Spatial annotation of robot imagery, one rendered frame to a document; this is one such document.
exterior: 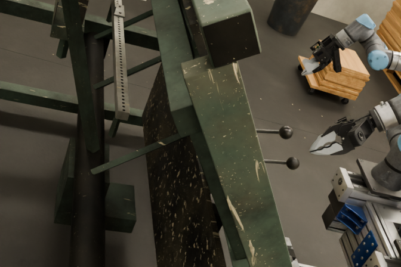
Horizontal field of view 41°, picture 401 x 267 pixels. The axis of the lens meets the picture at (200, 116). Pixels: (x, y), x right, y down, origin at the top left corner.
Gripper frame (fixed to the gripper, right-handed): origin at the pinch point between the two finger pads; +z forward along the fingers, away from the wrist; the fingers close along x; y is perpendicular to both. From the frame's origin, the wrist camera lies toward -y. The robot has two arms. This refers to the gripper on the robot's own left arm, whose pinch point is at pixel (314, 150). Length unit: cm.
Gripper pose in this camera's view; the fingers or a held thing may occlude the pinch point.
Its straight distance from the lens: 160.2
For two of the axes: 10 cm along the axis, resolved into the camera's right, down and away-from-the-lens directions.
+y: 1.3, -2.3, 9.6
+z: -8.7, 4.3, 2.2
